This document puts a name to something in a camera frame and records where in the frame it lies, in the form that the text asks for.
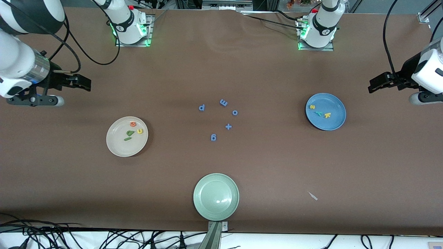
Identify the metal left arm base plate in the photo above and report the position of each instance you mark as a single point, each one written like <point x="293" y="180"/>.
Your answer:
<point x="311" y="49"/>

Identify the white paper scrap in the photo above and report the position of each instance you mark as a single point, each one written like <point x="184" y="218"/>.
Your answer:
<point x="312" y="195"/>

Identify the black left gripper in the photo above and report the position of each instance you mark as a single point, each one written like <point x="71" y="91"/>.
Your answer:
<point x="408" y="73"/>

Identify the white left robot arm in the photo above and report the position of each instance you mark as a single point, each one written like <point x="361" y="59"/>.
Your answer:
<point x="323" y="27"/>

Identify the beige round plate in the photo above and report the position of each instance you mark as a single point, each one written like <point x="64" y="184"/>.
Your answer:
<point x="119" y="147"/>

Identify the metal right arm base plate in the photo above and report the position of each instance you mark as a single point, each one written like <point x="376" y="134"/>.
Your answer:
<point x="150" y="31"/>

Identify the blue round plate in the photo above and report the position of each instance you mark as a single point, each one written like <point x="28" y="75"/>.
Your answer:
<point x="334" y="122"/>

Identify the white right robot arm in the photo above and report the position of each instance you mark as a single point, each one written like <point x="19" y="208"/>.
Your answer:
<point x="17" y="62"/>

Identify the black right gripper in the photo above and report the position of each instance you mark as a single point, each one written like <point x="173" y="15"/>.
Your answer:
<point x="55" y="79"/>

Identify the grey background equipment box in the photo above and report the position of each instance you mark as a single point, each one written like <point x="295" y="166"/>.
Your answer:
<point x="226" y="4"/>

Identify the blue letter g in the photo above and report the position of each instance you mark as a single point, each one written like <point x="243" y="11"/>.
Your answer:
<point x="213" y="138"/>

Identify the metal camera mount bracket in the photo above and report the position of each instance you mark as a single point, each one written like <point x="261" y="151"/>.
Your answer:
<point x="214" y="235"/>

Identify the brown table cover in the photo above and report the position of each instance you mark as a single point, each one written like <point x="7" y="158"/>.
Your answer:
<point x="221" y="69"/>

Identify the blue letter m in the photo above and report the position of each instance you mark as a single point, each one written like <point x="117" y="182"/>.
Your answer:
<point x="223" y="102"/>

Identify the green round plate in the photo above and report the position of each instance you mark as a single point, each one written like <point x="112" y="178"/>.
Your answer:
<point x="216" y="197"/>

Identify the blue letter p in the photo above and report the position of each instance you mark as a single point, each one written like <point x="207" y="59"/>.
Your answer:
<point x="204" y="107"/>

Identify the yellow letter k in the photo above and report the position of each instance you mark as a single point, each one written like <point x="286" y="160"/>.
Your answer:
<point x="327" y="115"/>

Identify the aluminium corner bracket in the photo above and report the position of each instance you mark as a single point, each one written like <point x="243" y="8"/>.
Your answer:
<point x="424" y="18"/>

